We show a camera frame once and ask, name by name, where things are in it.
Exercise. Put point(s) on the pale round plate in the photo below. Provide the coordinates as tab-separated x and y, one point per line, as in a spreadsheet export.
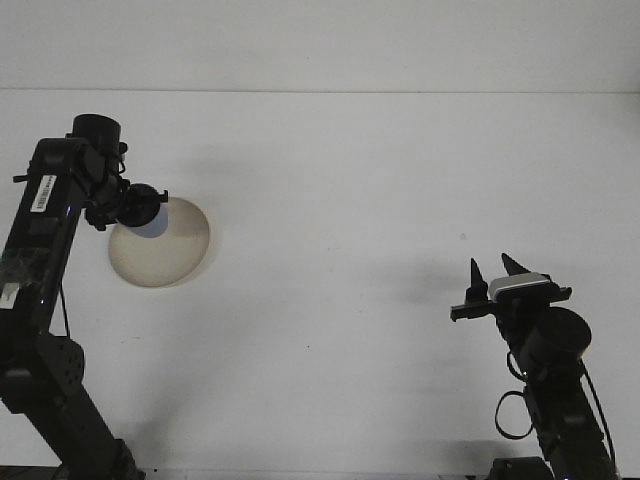
160	260

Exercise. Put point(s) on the pale blue cup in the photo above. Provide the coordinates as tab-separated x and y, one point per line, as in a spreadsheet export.
152	225

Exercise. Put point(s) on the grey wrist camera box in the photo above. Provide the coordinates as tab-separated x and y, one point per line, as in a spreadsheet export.
520	285

